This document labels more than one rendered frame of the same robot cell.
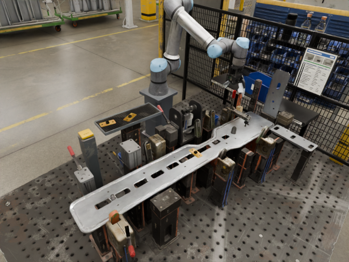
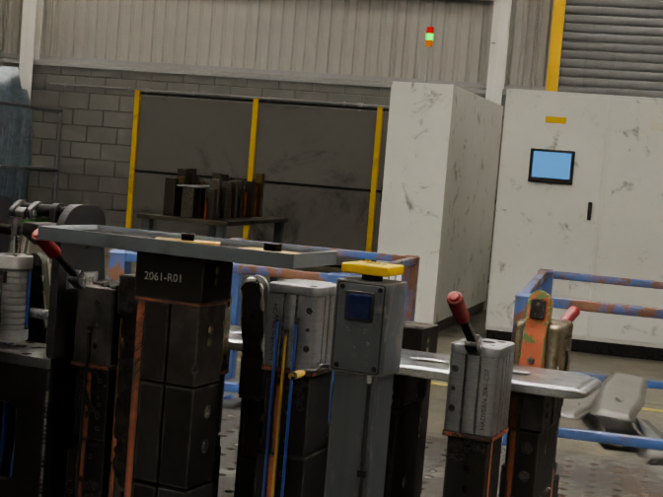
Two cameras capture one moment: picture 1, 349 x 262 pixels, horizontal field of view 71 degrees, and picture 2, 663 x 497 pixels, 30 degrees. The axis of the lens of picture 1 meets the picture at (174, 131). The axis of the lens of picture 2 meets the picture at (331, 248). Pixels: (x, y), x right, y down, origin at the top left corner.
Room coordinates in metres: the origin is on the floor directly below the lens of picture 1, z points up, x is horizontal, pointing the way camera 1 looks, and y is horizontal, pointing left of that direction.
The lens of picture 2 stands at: (1.72, 1.78, 1.27)
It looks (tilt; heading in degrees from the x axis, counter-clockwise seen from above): 4 degrees down; 244
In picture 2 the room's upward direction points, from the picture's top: 5 degrees clockwise
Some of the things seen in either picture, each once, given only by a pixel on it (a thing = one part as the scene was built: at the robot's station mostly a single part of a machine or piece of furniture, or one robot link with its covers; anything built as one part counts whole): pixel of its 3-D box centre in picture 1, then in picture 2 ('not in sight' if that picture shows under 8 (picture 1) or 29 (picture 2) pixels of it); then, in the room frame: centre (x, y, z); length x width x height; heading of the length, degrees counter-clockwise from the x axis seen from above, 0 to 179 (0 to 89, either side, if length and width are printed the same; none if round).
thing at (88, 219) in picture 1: (193, 155); (171, 325); (1.05, -0.12, 1.00); 1.38 x 0.22 x 0.02; 131
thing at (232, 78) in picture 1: (235, 74); not in sight; (1.46, -0.37, 1.33); 0.09 x 0.08 x 0.12; 131
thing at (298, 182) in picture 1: (301, 164); not in sight; (1.19, -0.85, 0.84); 0.11 x 0.06 x 0.29; 41
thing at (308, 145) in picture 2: not in sight; (311, 189); (-4.35, -11.05, 1.00); 4.54 x 0.14 x 2.00; 140
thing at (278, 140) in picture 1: (268, 154); not in sight; (1.28, -0.66, 0.84); 0.11 x 0.10 x 0.28; 41
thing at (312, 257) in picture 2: (129, 117); (186, 245); (1.17, 0.26, 1.16); 0.37 x 0.14 x 0.02; 131
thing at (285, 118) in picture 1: (279, 134); not in sight; (1.46, -0.77, 0.88); 0.08 x 0.08 x 0.36; 41
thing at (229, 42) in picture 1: (224, 45); not in sight; (1.51, -0.28, 1.49); 0.11 x 0.11 x 0.08; 58
